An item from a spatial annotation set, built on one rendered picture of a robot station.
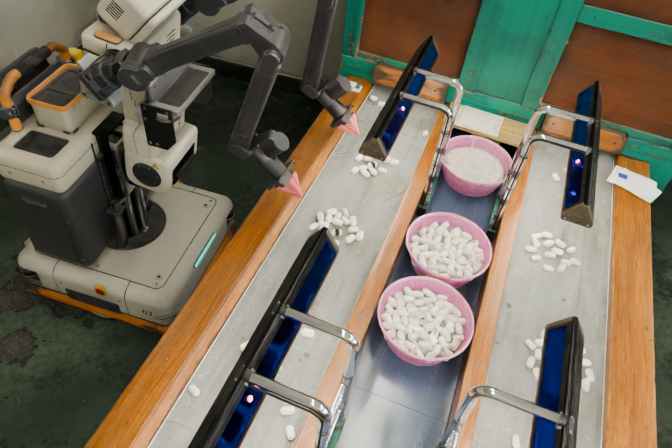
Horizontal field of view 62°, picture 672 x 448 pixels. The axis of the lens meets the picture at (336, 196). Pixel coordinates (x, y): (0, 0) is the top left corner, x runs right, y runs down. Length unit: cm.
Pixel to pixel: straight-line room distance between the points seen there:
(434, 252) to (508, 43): 84
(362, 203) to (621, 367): 87
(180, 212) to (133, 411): 117
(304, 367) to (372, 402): 20
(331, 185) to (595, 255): 88
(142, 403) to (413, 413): 66
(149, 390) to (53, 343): 111
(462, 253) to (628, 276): 50
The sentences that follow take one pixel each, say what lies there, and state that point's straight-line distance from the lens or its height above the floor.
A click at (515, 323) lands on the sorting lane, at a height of 74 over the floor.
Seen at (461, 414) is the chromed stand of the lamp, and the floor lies 101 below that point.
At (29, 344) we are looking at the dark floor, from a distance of 255.
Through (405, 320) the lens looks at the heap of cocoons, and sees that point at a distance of 159.
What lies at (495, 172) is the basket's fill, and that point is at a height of 73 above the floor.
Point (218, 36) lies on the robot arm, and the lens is 134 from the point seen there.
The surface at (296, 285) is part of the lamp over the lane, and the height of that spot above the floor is 111.
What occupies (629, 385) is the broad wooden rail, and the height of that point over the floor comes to 76.
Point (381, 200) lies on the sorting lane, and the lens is 187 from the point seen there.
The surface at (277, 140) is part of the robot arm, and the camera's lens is 157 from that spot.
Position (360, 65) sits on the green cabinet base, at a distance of 236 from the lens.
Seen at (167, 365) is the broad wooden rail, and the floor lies 76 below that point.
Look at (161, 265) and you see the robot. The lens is 228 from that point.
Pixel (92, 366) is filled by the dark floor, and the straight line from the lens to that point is 242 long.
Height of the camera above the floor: 206
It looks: 45 degrees down
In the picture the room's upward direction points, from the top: 7 degrees clockwise
